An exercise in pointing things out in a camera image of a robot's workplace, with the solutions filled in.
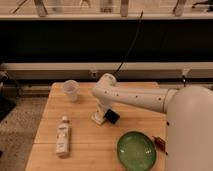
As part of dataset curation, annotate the black eraser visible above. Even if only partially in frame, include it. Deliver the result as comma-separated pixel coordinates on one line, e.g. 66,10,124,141
104,109,120,124

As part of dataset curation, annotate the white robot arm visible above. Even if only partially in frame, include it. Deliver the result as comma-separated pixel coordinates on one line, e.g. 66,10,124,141
92,73,213,171

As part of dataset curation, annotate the white sponge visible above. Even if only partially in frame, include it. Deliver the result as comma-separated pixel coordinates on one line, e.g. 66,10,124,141
91,113,105,125

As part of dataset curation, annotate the clear plastic cup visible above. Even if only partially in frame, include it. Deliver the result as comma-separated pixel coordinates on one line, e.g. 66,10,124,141
62,80,79,102

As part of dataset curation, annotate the white plastic bottle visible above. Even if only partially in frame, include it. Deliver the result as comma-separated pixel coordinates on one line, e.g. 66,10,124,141
56,116,70,157

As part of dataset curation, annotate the green glass bowl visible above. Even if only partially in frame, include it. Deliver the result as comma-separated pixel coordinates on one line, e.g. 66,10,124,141
117,131,157,171

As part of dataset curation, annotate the red brown small object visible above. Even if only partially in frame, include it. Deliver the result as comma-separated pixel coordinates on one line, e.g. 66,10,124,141
153,137,166,153

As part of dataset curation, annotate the black cable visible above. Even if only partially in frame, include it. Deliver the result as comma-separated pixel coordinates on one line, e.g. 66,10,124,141
113,10,145,76

